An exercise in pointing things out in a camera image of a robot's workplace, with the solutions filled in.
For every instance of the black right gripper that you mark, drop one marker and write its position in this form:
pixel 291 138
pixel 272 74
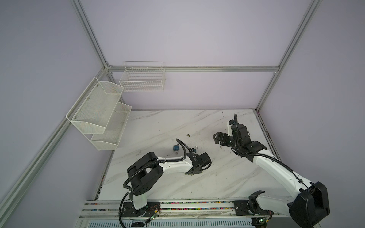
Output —
pixel 222 138

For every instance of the aluminium frame horizontal back bar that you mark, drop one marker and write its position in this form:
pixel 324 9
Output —
pixel 199 68

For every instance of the white mesh two-tier shelf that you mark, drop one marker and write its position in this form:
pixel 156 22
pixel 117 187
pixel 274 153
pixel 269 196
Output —
pixel 100 115

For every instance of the white wire basket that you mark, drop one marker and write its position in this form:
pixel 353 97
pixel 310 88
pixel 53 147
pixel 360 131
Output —
pixel 139 76

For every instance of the aluminium frame post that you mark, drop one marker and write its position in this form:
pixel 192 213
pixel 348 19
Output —
pixel 304 23
pixel 81 14

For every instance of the aluminium table edge rail right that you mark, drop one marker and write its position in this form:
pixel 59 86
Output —
pixel 266 134

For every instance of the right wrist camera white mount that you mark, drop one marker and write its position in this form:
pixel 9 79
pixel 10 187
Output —
pixel 230 127

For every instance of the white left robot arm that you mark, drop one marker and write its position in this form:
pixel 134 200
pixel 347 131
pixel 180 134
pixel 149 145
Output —
pixel 145 173

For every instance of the aluminium frame post back left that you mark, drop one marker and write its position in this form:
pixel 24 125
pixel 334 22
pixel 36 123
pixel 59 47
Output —
pixel 81 14

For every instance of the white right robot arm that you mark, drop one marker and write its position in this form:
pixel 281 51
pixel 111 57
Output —
pixel 308 202

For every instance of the aluminium frame post back right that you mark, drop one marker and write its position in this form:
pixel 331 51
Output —
pixel 304 23

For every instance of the white ventilated cover strip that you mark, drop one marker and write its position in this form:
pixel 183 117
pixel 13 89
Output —
pixel 182 223

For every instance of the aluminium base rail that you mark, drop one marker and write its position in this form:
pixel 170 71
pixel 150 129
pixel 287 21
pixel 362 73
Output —
pixel 179 209

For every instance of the aluminium frame left wall bar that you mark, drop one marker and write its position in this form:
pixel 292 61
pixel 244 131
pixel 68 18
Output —
pixel 22 185

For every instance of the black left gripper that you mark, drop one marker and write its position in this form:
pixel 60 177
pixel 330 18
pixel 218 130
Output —
pixel 200 171

